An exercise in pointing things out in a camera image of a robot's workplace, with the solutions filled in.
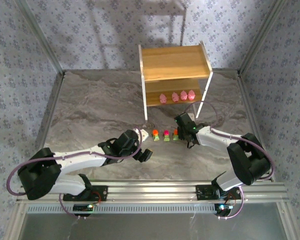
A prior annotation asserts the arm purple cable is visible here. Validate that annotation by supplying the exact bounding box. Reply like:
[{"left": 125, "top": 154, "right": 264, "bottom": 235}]
[
  {"left": 6, "top": 127, "right": 143, "bottom": 221},
  {"left": 184, "top": 101, "right": 276, "bottom": 221}
]

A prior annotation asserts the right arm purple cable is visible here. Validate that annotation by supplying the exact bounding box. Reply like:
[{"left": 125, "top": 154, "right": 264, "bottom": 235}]
[{"left": 184, "top": 101, "right": 276, "bottom": 221}]

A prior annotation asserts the grey metal panel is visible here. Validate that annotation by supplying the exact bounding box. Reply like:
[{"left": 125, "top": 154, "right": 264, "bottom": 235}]
[{"left": 19, "top": 212, "right": 288, "bottom": 240}]

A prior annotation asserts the wooden shelf with white legs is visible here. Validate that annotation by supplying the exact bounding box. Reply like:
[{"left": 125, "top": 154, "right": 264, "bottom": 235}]
[{"left": 138, "top": 40, "right": 214, "bottom": 123}]

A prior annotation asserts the grey slotted cable duct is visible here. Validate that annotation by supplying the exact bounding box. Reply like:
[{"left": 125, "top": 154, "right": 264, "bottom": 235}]
[{"left": 26, "top": 202, "right": 241, "bottom": 215}]

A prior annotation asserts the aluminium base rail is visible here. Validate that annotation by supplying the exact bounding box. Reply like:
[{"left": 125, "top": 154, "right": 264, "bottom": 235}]
[{"left": 16, "top": 180, "right": 290, "bottom": 203}]

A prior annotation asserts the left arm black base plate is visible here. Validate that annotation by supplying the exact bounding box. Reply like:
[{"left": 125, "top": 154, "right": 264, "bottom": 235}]
[{"left": 62, "top": 185, "right": 108, "bottom": 202}]

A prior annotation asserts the aluminium frame post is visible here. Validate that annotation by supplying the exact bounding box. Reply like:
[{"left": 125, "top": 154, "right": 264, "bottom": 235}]
[
  {"left": 237, "top": 0, "right": 290, "bottom": 76},
  {"left": 14, "top": 0, "right": 66, "bottom": 77}
]

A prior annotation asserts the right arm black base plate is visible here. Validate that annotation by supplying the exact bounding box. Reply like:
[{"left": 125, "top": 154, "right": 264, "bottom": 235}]
[{"left": 195, "top": 184, "right": 242, "bottom": 201}]

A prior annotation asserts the aluminium table edge rail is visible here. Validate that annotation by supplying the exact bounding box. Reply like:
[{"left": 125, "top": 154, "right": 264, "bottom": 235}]
[
  {"left": 27, "top": 71, "right": 66, "bottom": 183},
  {"left": 236, "top": 71, "right": 276, "bottom": 182}
]

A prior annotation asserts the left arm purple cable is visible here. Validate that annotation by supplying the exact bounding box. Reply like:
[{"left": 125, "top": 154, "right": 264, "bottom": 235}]
[{"left": 6, "top": 127, "right": 143, "bottom": 221}]

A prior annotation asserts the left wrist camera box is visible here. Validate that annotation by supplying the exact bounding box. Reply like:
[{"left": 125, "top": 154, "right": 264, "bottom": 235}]
[{"left": 133, "top": 127, "right": 150, "bottom": 142}]

